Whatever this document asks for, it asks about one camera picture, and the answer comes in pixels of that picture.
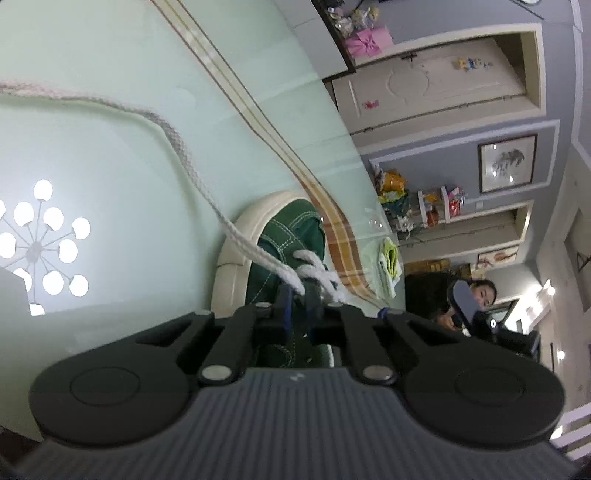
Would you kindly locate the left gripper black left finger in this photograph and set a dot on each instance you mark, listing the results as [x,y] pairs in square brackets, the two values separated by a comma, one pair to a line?
[134,388]

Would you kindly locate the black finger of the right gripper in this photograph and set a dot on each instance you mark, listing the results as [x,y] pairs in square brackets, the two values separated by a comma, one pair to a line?
[467,311]

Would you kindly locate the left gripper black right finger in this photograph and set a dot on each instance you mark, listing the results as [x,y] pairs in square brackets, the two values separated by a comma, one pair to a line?
[456,385]

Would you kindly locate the white shoelace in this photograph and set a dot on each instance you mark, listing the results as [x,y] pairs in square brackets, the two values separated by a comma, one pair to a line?
[184,161]

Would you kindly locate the green canvas sneaker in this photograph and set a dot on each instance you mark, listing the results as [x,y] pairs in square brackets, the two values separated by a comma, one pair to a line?
[269,283]

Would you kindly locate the woman in black clothes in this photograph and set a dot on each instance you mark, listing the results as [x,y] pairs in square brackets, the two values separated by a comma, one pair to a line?
[426,295]

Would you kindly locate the yellow white folded cloth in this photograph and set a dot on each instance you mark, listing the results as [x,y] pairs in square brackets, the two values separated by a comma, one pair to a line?
[389,266]

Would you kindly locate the cardboard boxes and bags pile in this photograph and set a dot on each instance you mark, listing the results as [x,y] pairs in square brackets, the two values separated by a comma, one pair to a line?
[394,198]

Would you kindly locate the framed ink painting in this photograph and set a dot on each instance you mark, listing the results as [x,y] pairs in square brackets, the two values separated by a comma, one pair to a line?
[507,163]

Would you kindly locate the white interior door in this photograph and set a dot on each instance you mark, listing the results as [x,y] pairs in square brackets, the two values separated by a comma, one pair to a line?
[430,81]

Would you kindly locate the flower bouquet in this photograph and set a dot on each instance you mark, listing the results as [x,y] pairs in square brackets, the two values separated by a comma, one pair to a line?
[360,19]

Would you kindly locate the white TV cabinet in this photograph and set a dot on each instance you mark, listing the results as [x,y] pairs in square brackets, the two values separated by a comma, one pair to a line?
[320,40]

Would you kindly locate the white wall shelf with items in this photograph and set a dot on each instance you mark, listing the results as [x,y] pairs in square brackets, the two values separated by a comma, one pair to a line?
[439,205]

